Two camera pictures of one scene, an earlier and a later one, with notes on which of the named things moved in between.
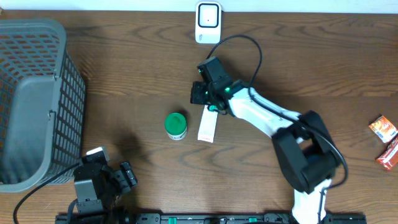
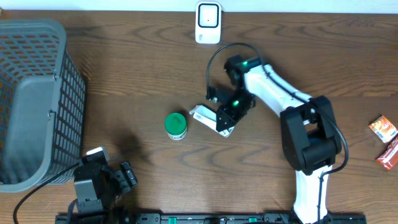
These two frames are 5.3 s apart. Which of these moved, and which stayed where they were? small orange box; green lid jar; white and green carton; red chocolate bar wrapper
Moved: white and green carton
Stayed: small orange box; green lid jar; red chocolate bar wrapper
